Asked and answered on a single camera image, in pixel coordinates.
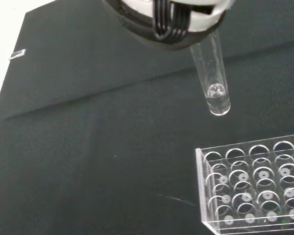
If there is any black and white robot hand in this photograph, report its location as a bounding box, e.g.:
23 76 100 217
100 0 236 51

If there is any clear plastic test tube rack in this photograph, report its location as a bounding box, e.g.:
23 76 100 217
195 133 294 235

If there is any black bench cloth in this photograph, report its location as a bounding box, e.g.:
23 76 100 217
0 0 294 235

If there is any clear cloth clip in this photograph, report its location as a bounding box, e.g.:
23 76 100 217
9 48 27 60

